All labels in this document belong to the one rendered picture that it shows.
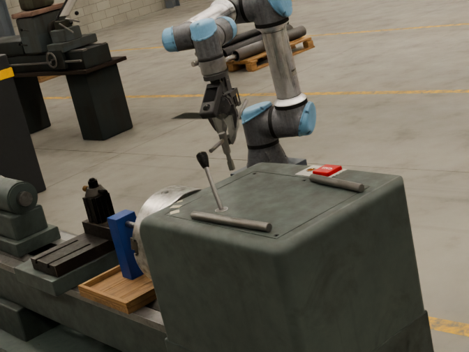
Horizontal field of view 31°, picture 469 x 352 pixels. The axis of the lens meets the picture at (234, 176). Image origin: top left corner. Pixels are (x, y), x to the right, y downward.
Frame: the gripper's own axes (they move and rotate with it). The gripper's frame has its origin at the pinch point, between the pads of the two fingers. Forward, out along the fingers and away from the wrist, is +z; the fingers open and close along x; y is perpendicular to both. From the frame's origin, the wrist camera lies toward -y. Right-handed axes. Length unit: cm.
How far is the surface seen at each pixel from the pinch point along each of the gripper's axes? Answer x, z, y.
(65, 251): 82, 38, 16
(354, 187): -40.3, 10.5, -20.4
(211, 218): -6.3, 9.3, -35.6
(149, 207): 26.9, 14.7, -9.1
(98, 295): 58, 46, -5
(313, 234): -35, 13, -43
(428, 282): -9, 141, 172
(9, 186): 122, 21, 46
